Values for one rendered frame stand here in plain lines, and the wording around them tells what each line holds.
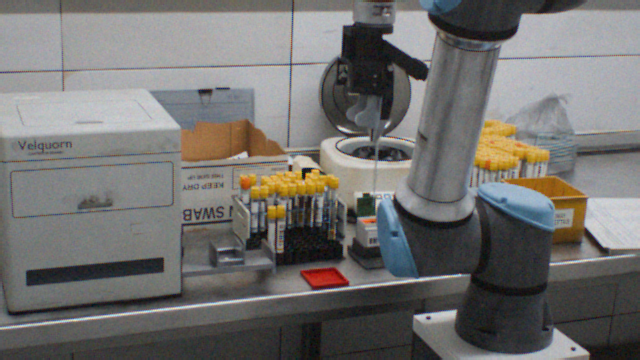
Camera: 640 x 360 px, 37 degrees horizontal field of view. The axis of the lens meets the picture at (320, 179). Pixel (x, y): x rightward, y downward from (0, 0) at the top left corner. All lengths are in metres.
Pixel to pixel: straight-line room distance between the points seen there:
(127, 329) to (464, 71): 0.71
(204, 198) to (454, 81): 0.81
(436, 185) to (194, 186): 0.70
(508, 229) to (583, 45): 1.29
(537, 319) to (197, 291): 0.58
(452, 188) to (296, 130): 1.03
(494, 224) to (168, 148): 0.53
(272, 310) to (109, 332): 0.28
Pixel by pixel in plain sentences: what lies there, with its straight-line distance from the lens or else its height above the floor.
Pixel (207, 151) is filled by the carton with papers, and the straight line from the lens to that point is 2.20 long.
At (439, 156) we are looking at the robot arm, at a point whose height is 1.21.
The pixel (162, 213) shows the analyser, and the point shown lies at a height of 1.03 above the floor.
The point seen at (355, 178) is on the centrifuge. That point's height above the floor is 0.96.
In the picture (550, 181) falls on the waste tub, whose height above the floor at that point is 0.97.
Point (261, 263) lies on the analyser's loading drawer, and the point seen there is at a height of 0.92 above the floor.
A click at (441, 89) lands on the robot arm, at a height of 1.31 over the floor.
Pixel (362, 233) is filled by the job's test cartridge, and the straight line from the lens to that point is 1.81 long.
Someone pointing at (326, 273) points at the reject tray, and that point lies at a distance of 1.76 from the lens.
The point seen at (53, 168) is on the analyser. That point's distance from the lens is 1.55.
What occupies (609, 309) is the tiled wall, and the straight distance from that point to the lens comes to 3.01.
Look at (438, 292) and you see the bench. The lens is 1.80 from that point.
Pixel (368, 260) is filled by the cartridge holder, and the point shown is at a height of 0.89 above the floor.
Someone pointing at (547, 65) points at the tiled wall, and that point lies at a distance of 2.61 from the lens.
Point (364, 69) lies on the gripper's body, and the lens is 1.68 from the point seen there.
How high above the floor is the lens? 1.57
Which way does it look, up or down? 18 degrees down
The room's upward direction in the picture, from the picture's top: 3 degrees clockwise
